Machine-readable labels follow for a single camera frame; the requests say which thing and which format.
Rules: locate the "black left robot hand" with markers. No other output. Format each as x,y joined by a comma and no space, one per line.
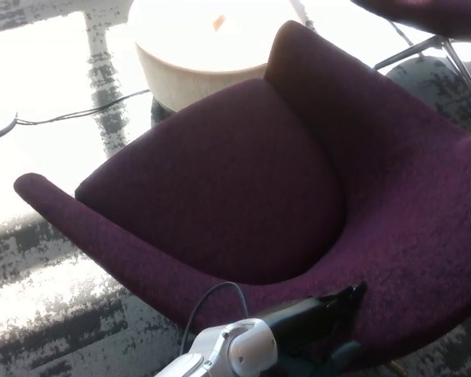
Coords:
318,318

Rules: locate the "purple fabric armchair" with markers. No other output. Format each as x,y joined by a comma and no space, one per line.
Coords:
278,176

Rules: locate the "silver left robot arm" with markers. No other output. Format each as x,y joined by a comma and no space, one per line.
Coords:
227,349

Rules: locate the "round beige side table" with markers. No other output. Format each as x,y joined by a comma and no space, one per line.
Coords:
204,51

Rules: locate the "small orange item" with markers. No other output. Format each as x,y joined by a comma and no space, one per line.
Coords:
219,21

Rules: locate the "purple chair with metal legs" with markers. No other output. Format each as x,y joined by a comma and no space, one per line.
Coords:
435,23

